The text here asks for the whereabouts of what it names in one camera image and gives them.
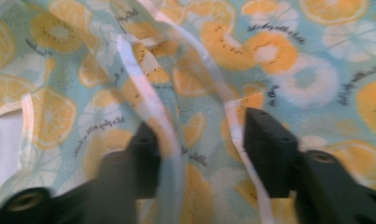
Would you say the orange slice print cloth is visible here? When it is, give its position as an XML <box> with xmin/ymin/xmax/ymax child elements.
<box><xmin>0</xmin><ymin>0</ymin><xmax>376</xmax><ymax>224</ymax></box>

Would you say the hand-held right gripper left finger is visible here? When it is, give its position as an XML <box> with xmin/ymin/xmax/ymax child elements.
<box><xmin>126</xmin><ymin>122</ymin><xmax>161</xmax><ymax>200</ymax></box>

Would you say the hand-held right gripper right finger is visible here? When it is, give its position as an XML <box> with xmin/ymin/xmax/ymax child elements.
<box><xmin>243</xmin><ymin>106</ymin><xmax>300</xmax><ymax>199</ymax></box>

